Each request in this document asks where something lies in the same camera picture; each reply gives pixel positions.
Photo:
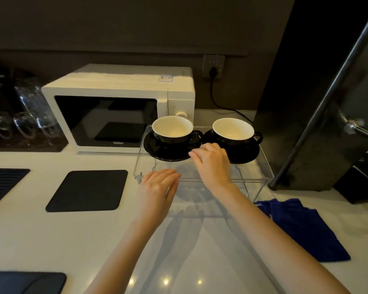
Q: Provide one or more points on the person's left forearm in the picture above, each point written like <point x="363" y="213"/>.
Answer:
<point x="125" y="254"/>

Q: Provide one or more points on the metal pole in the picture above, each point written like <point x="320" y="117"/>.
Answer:
<point x="325" y="97"/>

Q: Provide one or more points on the dark brown tray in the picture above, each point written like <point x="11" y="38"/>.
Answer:
<point x="24" y="146"/>

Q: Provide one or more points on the black cup white inside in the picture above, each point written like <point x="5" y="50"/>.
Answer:
<point x="171" y="128"/>
<point x="233" y="131"/>

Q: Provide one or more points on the white microwave oven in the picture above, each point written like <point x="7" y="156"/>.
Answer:
<point x="110" y="88"/>

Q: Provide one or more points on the person's right hand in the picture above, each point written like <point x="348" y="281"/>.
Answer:
<point x="213" y="166"/>

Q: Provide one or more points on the wall power outlet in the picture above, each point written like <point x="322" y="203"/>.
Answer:
<point x="214" y="62"/>

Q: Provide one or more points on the metal bracket rod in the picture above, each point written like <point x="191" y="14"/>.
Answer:
<point x="357" y="127"/>

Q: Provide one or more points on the person's right fingers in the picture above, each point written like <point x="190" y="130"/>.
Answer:
<point x="202" y="153"/>

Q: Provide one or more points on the black box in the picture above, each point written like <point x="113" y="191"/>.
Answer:
<point x="360" y="180"/>

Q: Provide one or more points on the person's right forearm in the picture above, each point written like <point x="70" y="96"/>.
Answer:
<point x="273" y="241"/>

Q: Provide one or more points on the person's left hand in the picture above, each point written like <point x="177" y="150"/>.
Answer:
<point x="155" y="195"/>

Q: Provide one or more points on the clear glass mug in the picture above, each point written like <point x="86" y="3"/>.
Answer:
<point x="25" y="125"/>
<point x="53" y="133"/>
<point x="0" y="125"/>

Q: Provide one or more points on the black saucer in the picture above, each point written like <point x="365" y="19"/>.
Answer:
<point x="245" y="154"/>
<point x="162" y="151"/>

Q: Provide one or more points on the clear acrylic shelf riser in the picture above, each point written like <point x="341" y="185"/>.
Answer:
<point x="254" y="172"/>

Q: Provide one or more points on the black square mat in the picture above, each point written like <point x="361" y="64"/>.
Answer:
<point x="87" y="191"/>

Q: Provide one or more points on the black ribbed mat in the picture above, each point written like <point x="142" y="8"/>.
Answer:
<point x="1" y="185"/>

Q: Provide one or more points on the blue cloth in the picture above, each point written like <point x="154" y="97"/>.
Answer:
<point x="306" y="229"/>

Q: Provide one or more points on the person's left thumb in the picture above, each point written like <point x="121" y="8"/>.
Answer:
<point x="172" y="192"/>

